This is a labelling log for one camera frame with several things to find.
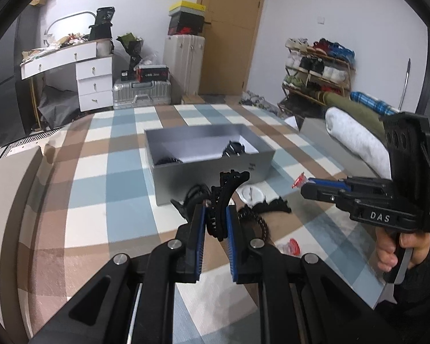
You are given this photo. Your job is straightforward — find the long black hair claw clip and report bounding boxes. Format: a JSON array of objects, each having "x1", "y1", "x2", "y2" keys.
[{"x1": 204, "y1": 169, "x2": 250, "y2": 241}]

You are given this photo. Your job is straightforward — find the small red hair clip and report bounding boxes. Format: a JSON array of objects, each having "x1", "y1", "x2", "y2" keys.
[{"x1": 292, "y1": 172, "x2": 308, "y2": 189}]

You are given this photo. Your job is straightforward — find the black round claw hair clip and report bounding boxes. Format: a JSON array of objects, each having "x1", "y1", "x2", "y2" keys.
[{"x1": 171, "y1": 184, "x2": 211, "y2": 222}]

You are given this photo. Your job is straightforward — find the person's right hand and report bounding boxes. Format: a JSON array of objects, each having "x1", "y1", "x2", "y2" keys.
[{"x1": 374, "y1": 227, "x2": 430, "y2": 272}]

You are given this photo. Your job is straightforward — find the black scrunchie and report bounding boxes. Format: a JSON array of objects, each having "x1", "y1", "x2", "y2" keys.
[{"x1": 252, "y1": 197, "x2": 292, "y2": 214}]

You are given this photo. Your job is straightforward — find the white rolled pillow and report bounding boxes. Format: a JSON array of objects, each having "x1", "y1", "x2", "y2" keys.
[{"x1": 325, "y1": 107, "x2": 392, "y2": 179}]

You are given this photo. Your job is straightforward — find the red and clear hair clip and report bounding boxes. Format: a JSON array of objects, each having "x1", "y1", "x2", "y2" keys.
[{"x1": 276, "y1": 238, "x2": 301, "y2": 257}]

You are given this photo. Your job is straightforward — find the white round pin badge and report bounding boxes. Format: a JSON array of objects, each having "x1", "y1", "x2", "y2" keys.
[{"x1": 236, "y1": 185, "x2": 266, "y2": 207}]

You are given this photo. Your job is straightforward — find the green rolled blanket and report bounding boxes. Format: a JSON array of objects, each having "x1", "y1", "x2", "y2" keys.
[{"x1": 319, "y1": 92, "x2": 386, "y2": 144}]

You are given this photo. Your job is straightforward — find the black claw clip in box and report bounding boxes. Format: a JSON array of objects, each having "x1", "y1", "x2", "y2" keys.
[{"x1": 222, "y1": 140, "x2": 245, "y2": 157}]

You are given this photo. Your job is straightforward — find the blue plaid blanket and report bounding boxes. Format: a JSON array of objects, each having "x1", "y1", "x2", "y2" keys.
[{"x1": 349, "y1": 92, "x2": 399, "y2": 116}]

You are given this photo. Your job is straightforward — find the checkered bed blanket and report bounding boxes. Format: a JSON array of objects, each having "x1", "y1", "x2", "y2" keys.
[{"x1": 17, "y1": 104, "x2": 382, "y2": 335}]

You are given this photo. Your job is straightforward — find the shoe rack with shoes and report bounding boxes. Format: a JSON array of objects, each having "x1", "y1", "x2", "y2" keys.
[{"x1": 278, "y1": 38, "x2": 356, "y2": 120}]

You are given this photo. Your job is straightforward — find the grey open cardboard box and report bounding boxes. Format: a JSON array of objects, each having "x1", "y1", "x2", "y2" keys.
[{"x1": 145, "y1": 124, "x2": 275, "y2": 206}]

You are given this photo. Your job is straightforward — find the silver suitcase lying flat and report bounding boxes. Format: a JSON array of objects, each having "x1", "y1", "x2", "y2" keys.
[{"x1": 113, "y1": 81, "x2": 171, "y2": 110}]

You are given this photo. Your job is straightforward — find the white upright suitcase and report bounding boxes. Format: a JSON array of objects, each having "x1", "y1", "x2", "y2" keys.
[{"x1": 163, "y1": 34, "x2": 205, "y2": 103}]

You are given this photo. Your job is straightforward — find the wooden door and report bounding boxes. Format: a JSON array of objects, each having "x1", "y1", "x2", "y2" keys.
[{"x1": 197, "y1": 0, "x2": 264, "y2": 95}]

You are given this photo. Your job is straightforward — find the black red box on suitcase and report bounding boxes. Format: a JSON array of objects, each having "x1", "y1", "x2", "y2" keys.
[{"x1": 136, "y1": 64, "x2": 169, "y2": 82}]

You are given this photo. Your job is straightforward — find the stacked shoe boxes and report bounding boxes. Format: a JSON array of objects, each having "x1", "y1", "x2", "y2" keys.
[{"x1": 168, "y1": 0, "x2": 206, "y2": 36}]

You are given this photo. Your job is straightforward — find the black refrigerator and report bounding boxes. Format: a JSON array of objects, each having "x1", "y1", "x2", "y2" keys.
[{"x1": 0, "y1": 19, "x2": 35, "y2": 146}]

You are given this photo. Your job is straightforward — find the flower bouquet dark wrapping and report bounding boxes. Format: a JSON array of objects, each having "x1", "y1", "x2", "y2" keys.
[{"x1": 116, "y1": 33, "x2": 144, "y2": 69}]

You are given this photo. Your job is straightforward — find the white desk with drawers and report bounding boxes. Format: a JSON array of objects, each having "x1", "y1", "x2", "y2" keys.
[{"x1": 20, "y1": 39, "x2": 113, "y2": 112}]

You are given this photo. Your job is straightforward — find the black bag on desk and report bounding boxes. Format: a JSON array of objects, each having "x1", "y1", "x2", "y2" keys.
[{"x1": 88, "y1": 6, "x2": 115, "y2": 41}]

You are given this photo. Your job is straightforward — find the black spiral hair tie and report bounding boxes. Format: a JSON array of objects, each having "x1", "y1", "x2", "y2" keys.
[{"x1": 236, "y1": 206, "x2": 270, "y2": 246}]

